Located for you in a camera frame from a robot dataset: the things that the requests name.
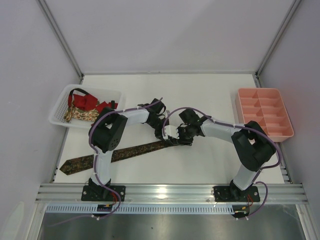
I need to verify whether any red tie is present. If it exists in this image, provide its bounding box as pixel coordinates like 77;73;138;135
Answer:
67;93;118;114

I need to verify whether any white slotted cable duct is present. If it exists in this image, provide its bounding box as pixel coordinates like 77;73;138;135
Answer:
46;203;234;215

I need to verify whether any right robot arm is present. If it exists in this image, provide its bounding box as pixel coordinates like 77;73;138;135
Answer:
178;108;276;201

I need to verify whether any dark brown patterned tie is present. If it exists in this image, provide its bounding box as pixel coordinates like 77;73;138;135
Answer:
59;140;179;176

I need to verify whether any aluminium mounting rail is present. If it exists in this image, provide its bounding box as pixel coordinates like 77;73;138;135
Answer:
35;183;309;205

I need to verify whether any left aluminium frame post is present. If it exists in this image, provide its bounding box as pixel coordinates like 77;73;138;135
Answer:
36;0;84;82

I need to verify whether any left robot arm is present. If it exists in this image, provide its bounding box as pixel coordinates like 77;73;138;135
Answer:
81;98;177;201

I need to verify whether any beige floral tie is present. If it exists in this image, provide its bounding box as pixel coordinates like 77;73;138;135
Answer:
63;107;100;123

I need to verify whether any aluminium frame post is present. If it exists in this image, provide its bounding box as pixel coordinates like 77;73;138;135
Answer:
255;0;303;79
36;0;84;82

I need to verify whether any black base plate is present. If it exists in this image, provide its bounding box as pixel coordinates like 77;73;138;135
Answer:
81;185;126;202
213;185;261;203

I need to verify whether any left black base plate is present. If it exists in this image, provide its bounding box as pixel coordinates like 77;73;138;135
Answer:
81;185;126;202

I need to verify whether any right aluminium frame post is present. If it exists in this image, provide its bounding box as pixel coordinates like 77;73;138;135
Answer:
255;0;303;79

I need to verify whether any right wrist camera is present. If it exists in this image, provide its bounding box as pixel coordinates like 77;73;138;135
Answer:
163;125;180;140

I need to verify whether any pink divided organizer tray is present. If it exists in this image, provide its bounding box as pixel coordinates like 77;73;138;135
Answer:
235;88;294;143

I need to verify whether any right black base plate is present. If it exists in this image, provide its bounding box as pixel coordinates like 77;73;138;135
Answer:
213;185;261;203

